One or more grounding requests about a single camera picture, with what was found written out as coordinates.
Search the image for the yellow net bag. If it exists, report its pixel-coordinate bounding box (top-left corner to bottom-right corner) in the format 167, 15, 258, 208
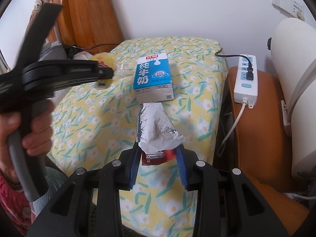
90, 53, 117, 89

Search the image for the clear plastic wrap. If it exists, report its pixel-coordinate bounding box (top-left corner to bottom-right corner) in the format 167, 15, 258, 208
115, 63, 130, 77

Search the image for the silver foil wrapper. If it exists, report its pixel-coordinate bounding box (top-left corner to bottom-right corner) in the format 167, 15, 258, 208
137, 103, 185, 155

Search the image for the red foil wrapper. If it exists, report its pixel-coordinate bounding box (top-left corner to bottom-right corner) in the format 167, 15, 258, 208
141, 149, 176, 166

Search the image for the person left hand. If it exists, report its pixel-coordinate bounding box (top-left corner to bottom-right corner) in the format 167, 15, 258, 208
0, 99, 56, 186

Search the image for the grey plastic device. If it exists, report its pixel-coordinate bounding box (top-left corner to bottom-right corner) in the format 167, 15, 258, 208
39, 41, 67, 61

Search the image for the black buckle clip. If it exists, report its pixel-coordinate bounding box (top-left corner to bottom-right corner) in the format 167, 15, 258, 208
63, 44, 82, 59

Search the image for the light blue trousers leg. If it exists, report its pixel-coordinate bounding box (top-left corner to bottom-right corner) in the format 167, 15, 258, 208
30, 166, 69, 218

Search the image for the pink floral cloth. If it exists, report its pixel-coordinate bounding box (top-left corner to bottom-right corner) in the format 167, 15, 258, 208
1, 175, 32, 236

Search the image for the yellow floral tablecloth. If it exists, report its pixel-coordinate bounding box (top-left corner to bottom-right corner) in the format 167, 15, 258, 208
46, 36, 229, 237

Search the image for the orange wooden headboard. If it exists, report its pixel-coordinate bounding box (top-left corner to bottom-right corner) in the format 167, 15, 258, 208
29, 0, 124, 55

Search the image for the brown leather chair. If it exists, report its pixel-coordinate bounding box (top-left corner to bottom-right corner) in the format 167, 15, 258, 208
234, 71, 309, 236

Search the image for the blue white milk carton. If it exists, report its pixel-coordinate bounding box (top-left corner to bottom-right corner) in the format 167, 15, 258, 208
133, 53, 174, 104

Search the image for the white power strip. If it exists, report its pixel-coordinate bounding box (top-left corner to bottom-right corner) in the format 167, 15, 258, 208
233, 55, 258, 109

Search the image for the white power strip cable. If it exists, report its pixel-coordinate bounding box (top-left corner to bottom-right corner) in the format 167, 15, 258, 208
216, 97, 248, 157

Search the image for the black power plug cable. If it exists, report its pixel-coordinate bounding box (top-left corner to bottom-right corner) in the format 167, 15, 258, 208
214, 47, 255, 81

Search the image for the white wall switch panel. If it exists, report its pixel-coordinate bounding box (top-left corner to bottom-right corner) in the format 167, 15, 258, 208
272, 0, 305, 21

